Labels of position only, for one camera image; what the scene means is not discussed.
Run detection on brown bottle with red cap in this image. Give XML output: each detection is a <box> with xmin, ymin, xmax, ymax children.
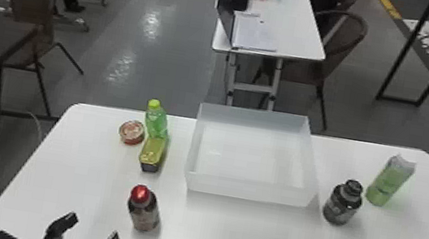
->
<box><xmin>123</xmin><ymin>182</ymin><xmax>167</xmax><ymax>235</ymax></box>

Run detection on clear box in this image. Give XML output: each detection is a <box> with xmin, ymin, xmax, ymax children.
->
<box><xmin>180</xmin><ymin>98</ymin><xmax>331</xmax><ymax>211</ymax></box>

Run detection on light green bottle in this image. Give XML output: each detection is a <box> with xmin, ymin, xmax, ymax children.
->
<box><xmin>363</xmin><ymin>150</ymin><xmax>418</xmax><ymax>212</ymax></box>

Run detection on yellow can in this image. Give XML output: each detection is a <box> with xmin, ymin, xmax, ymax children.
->
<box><xmin>136</xmin><ymin>133</ymin><xmax>170</xmax><ymax>176</ymax></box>

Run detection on white side table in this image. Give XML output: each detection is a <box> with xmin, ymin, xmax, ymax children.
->
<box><xmin>201</xmin><ymin>0</ymin><xmax>336</xmax><ymax>121</ymax></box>

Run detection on black bottle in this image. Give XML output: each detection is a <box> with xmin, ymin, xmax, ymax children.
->
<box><xmin>320</xmin><ymin>175</ymin><xmax>366</xmax><ymax>229</ymax></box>

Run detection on red can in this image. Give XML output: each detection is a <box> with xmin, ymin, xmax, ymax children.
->
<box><xmin>116</xmin><ymin>116</ymin><xmax>149</xmax><ymax>148</ymax></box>

